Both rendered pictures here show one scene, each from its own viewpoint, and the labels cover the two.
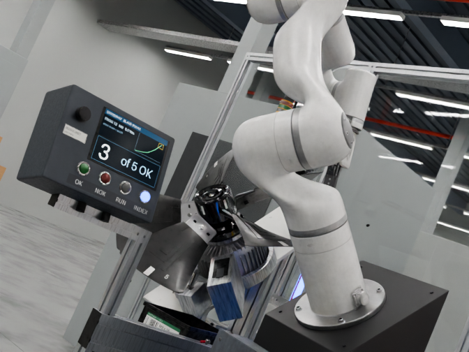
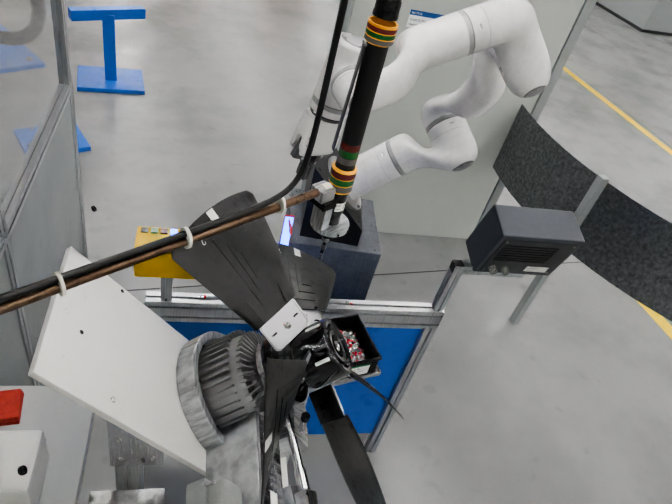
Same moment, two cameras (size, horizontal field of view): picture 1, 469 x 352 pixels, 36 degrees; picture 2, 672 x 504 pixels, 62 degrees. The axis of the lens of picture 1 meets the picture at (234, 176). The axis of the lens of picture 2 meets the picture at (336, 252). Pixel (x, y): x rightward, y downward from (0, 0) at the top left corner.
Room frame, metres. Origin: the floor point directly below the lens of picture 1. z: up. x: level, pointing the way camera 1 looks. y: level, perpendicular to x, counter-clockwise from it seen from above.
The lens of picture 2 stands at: (2.91, 0.23, 2.06)
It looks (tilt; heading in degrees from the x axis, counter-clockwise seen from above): 40 degrees down; 199
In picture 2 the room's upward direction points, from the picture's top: 16 degrees clockwise
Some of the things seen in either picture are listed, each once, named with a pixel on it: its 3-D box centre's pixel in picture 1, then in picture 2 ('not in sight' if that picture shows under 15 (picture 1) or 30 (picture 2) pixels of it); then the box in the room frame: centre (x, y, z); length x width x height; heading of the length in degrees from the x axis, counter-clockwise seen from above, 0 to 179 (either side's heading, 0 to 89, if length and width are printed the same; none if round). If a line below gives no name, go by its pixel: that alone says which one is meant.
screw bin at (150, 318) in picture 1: (185, 332); (333, 349); (1.90, -0.05, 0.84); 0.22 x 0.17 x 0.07; 143
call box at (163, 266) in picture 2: not in sight; (167, 254); (2.06, -0.51, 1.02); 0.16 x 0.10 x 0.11; 129
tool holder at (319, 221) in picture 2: not in sight; (331, 205); (2.17, -0.06, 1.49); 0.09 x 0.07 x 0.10; 164
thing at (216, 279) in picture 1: (226, 286); not in sight; (2.14, -0.11, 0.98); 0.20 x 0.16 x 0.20; 129
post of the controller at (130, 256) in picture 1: (124, 270); (447, 286); (1.54, 0.13, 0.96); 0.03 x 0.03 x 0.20; 39
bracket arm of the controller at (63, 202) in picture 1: (102, 218); (488, 268); (1.48, 0.21, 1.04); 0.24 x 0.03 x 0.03; 129
